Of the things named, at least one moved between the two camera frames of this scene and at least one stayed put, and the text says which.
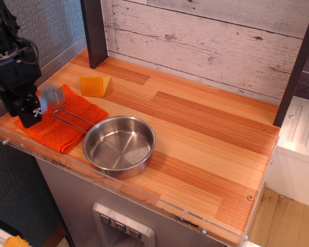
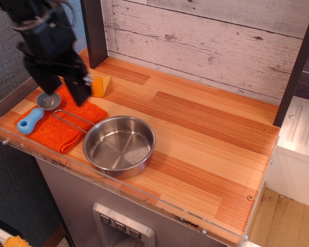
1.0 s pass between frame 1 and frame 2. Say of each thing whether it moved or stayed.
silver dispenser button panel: stayed
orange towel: stayed
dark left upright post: stayed
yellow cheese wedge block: stayed
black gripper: moved
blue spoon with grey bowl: moved
